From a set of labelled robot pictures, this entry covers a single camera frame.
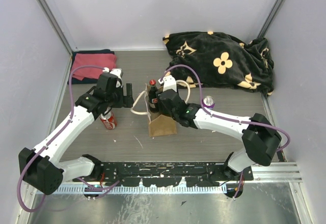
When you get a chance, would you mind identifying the dark cola bottle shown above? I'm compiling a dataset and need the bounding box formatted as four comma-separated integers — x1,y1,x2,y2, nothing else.
148,79,159,113

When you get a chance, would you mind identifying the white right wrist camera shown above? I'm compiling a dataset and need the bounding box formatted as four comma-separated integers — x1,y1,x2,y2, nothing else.
158,75,177,92

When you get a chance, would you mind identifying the dark navy folded cloth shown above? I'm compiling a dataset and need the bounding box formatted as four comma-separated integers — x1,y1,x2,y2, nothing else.
70,49,117,84

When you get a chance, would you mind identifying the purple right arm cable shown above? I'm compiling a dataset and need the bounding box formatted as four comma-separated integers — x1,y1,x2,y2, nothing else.
160,64,291,153

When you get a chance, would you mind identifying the brown canvas bag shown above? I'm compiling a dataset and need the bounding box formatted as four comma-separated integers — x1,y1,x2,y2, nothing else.
130,85,177,137

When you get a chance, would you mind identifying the white slotted cable duct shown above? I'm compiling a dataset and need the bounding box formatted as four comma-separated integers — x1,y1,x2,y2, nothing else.
54,184,227,194

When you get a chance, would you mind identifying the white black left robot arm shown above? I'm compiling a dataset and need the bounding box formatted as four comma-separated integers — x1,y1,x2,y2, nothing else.
18,68,132,195

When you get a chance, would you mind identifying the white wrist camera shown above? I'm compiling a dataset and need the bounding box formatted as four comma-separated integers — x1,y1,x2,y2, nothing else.
158,75,177,92
102,67,123,79

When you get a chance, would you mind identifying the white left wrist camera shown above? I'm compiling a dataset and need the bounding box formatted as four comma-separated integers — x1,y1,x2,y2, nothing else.
102,67,123,79

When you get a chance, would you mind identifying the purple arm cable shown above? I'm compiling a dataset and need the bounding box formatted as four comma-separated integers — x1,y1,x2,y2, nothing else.
16,65,120,213
160,64,291,153

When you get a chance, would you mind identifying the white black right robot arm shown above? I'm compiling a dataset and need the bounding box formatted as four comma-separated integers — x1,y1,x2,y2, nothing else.
158,89,281,180

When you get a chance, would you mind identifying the purple soda can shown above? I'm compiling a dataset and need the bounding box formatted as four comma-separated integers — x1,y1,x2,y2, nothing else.
201,96,215,110

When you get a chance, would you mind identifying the black floral blanket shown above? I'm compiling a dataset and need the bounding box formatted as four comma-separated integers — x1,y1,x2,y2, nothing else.
162,32,274,96

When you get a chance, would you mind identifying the red folded cloth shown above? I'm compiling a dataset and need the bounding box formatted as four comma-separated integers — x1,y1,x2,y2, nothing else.
72,53,117,81

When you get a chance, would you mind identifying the red soda can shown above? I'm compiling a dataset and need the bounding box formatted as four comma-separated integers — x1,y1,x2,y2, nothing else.
100,112,117,130

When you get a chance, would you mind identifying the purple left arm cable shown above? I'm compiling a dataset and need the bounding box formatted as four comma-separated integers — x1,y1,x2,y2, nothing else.
16,65,120,213

